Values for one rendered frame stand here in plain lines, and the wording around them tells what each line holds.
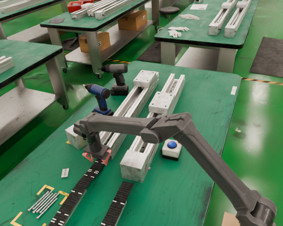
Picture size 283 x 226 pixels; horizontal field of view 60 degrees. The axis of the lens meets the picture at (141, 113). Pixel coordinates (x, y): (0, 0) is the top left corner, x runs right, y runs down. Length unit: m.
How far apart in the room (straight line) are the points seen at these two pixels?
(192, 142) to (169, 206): 0.41
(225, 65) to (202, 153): 2.07
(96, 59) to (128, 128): 2.70
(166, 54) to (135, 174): 1.97
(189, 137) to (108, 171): 0.58
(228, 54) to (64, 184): 2.05
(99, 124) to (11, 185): 0.55
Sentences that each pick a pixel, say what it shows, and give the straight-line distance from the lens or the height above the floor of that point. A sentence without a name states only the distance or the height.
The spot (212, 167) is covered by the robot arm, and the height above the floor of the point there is 1.12.
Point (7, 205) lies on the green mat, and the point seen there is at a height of 0.78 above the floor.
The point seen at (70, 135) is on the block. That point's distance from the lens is 1.31.
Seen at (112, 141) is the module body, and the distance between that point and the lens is 1.20.
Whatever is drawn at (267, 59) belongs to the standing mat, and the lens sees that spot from 4.26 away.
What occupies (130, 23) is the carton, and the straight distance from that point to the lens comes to 4.82.
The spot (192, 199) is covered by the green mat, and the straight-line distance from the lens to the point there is 1.08.
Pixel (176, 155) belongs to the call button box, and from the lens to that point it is 1.18.
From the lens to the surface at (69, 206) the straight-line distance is 1.08.
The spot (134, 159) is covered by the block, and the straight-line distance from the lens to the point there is 1.09.
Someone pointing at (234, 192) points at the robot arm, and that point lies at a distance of 0.78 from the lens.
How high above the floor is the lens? 1.67
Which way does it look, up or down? 36 degrees down
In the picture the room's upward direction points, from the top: 4 degrees counter-clockwise
